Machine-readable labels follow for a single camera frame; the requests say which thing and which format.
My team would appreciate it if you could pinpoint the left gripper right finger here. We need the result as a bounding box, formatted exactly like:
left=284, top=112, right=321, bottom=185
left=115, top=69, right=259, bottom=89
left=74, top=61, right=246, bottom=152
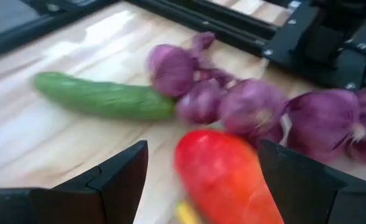
left=258, top=139, right=366, bottom=224

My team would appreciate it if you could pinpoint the yellow banana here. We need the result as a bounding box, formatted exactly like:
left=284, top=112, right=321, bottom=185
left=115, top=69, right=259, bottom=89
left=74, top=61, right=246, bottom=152
left=175, top=200, right=202, bottom=224

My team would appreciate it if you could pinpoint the green cucumber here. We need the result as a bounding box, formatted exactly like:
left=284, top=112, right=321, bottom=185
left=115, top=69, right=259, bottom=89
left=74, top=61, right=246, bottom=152
left=33, top=71, right=177, bottom=122

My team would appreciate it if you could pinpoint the purple onion string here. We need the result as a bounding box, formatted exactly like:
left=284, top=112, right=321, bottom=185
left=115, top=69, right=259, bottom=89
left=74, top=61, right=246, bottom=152
left=145, top=30, right=366, bottom=166

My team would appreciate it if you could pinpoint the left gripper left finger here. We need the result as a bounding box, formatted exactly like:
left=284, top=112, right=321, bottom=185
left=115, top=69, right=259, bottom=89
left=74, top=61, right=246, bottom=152
left=0, top=140, right=149, bottom=224

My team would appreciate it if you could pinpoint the black aluminium table frame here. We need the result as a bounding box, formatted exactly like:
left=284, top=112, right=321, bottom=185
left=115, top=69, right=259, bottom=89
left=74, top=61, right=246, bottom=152
left=0, top=0, right=283, bottom=63

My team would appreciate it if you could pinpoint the red orange mango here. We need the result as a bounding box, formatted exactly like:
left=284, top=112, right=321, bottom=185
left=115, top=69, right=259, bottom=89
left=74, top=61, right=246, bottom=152
left=173, top=129, right=286, bottom=224

